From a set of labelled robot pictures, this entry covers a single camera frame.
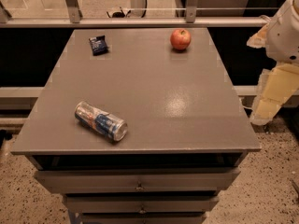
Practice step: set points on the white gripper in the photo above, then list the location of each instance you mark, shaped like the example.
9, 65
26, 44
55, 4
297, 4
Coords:
284, 37

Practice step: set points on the red apple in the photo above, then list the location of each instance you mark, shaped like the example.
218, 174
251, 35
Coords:
180, 39

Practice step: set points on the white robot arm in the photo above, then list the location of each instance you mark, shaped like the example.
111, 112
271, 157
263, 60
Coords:
291, 3

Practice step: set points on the blue rxbar blueberry wrapper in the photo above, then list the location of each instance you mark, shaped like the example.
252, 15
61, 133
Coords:
98, 45

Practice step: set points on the grey drawer cabinet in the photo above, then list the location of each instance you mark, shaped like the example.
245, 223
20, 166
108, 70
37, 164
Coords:
181, 109

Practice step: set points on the red bull energy drink can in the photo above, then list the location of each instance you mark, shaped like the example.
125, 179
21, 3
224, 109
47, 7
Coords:
100, 121

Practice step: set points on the top drawer with knob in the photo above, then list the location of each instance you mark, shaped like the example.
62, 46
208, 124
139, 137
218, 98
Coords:
132, 181

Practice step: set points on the drawer with knob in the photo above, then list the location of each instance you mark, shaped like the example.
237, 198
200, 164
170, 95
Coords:
132, 181
141, 204

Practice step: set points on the middle drawer with knob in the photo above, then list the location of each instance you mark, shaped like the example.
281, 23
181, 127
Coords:
141, 204

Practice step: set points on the metal railing frame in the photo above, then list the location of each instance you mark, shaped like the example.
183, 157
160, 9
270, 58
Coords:
136, 13

